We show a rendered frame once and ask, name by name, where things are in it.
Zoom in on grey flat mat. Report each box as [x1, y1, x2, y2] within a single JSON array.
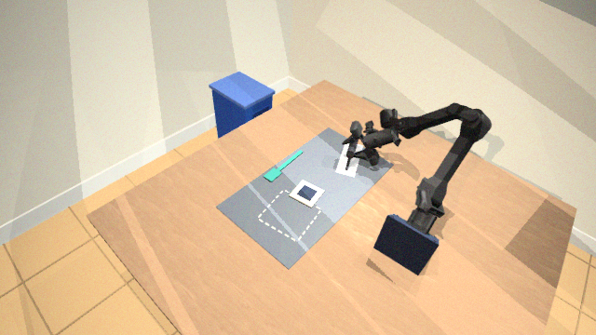
[[217, 127, 393, 270]]

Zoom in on white square tile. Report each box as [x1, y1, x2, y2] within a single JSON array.
[[289, 180, 325, 207]]

